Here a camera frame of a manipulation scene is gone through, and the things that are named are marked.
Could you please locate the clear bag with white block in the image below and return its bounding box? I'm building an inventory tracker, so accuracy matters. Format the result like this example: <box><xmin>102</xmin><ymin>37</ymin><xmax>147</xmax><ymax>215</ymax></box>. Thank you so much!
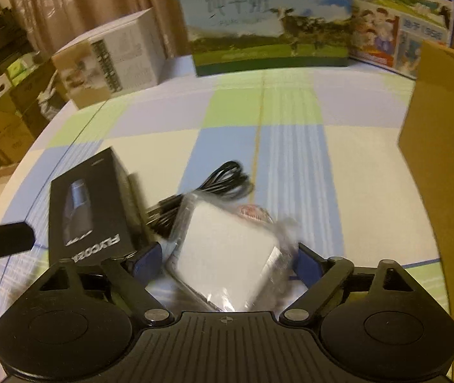
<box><xmin>163</xmin><ymin>191</ymin><xmax>303</xmax><ymax>312</ymax></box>

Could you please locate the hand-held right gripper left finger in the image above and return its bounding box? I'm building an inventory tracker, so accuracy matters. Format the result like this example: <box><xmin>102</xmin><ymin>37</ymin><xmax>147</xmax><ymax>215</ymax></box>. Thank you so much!
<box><xmin>31</xmin><ymin>243</ymin><xmax>174</xmax><ymax>326</ymax></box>

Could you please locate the checked tablecloth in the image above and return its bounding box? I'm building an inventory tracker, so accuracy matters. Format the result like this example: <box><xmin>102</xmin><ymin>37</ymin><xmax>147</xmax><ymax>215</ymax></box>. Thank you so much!
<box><xmin>0</xmin><ymin>64</ymin><xmax>451</xmax><ymax>383</ymax></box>

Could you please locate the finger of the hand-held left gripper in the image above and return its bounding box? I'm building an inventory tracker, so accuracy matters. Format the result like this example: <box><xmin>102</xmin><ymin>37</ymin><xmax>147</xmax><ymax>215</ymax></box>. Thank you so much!
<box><xmin>0</xmin><ymin>222</ymin><xmax>37</xmax><ymax>267</ymax></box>

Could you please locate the black cable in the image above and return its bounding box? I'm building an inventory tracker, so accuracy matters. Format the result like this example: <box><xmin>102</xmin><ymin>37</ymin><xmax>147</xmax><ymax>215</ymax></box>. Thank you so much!
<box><xmin>147</xmin><ymin>161</ymin><xmax>255</xmax><ymax>240</ymax></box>

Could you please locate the open cardboard storage box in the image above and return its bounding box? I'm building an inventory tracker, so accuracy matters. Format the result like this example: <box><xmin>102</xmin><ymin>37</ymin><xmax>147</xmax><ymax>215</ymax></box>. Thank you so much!
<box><xmin>0</xmin><ymin>60</ymin><xmax>68</xmax><ymax>164</ymax></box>

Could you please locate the stack of green tissue packs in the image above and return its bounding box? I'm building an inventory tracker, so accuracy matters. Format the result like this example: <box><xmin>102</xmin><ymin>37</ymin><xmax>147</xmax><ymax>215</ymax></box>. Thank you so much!
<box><xmin>5</xmin><ymin>58</ymin><xmax>40</xmax><ymax>84</ymax></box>

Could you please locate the white appliance box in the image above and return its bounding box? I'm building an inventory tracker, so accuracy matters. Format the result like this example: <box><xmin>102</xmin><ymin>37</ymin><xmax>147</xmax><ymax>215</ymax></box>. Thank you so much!
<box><xmin>51</xmin><ymin>8</ymin><xmax>167</xmax><ymax>110</ymax></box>

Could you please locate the green milk carton box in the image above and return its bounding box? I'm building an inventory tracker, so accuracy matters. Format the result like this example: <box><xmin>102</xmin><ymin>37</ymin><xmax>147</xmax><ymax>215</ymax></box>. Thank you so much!
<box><xmin>171</xmin><ymin>0</ymin><xmax>353</xmax><ymax>78</ymax></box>

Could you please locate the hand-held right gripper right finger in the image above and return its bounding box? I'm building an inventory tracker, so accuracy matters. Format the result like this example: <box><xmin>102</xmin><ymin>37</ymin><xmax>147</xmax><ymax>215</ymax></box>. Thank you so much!
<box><xmin>279</xmin><ymin>243</ymin><xmax>418</xmax><ymax>325</ymax></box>

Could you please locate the brown cardboard box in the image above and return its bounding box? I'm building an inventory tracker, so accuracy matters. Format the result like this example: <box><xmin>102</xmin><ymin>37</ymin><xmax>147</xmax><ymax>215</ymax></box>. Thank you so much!
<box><xmin>398</xmin><ymin>40</ymin><xmax>454</xmax><ymax>368</ymax></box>

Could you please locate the blue milk carton box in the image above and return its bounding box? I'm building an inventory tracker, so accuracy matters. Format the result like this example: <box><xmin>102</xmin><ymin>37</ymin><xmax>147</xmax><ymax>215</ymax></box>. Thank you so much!
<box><xmin>348</xmin><ymin>0</ymin><xmax>454</xmax><ymax>80</ymax></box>

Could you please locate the black shaver box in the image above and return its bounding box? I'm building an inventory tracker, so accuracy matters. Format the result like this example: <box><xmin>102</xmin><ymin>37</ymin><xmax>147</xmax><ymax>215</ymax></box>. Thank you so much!
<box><xmin>48</xmin><ymin>147</ymin><xmax>160</xmax><ymax>266</ymax></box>

